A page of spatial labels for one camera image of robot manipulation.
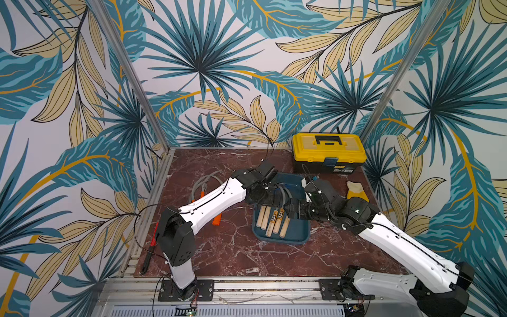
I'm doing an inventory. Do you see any yellow work glove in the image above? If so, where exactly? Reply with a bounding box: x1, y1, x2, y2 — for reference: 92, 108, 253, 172
346, 181, 369, 202

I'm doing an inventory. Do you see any front aluminium rail frame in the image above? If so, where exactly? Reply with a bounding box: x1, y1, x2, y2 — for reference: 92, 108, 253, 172
88, 276, 440, 317

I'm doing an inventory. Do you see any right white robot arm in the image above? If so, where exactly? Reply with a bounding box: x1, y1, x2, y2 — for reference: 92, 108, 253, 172
283, 178, 475, 316

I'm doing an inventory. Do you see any aluminium corner post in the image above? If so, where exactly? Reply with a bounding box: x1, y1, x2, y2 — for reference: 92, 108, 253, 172
89, 0, 170, 152
360, 0, 451, 142

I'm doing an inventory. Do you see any wooden sickle yellow label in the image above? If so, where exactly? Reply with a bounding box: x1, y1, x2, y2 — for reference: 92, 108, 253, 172
265, 209, 278, 237

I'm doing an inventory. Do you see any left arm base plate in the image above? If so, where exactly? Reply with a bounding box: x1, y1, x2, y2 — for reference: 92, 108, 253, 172
158, 279, 215, 302

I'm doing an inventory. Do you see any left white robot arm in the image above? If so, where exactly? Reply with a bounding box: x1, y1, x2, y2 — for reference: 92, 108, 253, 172
154, 161, 277, 291

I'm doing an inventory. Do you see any right aluminium corner post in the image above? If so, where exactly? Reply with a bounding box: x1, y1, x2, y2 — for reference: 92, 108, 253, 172
360, 0, 451, 142

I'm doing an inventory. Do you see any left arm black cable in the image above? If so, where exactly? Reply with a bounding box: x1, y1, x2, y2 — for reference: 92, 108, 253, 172
132, 203, 179, 262

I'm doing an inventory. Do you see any teal plastic tray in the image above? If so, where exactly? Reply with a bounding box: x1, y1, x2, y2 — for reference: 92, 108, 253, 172
252, 173, 310, 245

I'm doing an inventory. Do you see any yellow black toolbox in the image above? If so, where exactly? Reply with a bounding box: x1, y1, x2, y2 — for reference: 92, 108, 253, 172
292, 133, 367, 174

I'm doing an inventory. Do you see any left aluminium corner post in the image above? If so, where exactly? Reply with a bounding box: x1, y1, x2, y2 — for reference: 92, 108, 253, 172
89, 0, 170, 152

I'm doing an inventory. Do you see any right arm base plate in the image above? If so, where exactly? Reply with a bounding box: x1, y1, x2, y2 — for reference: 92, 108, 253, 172
318, 279, 375, 302

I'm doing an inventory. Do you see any wooden handle sickle plain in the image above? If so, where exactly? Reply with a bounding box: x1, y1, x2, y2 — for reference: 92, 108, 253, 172
279, 186, 292, 239

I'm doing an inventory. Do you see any blue blade wooden sickle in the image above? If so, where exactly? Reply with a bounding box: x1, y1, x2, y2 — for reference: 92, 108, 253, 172
261, 206, 271, 231

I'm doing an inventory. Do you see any wooden sickle grey blade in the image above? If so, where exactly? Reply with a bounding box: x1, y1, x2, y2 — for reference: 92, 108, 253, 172
256, 206, 265, 227

